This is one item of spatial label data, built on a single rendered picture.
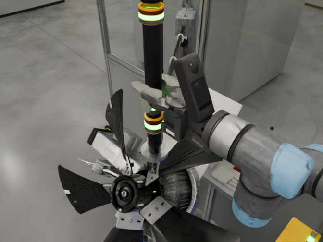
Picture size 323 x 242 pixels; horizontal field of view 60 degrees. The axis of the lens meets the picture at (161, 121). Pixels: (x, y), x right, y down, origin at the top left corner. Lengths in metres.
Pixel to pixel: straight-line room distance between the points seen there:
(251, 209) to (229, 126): 0.15
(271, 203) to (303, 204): 1.08
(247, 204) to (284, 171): 0.11
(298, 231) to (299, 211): 0.52
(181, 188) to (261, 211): 0.53
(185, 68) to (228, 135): 0.13
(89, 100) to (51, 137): 0.67
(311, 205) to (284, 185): 1.13
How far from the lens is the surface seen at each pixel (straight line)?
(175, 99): 0.52
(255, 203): 0.51
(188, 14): 1.17
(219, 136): 0.47
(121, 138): 0.96
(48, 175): 2.69
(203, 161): 0.78
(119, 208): 0.94
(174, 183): 0.99
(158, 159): 0.69
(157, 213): 0.92
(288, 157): 0.45
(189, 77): 0.47
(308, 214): 1.63
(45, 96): 3.64
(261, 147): 0.45
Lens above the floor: 1.98
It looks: 41 degrees down
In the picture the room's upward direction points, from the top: straight up
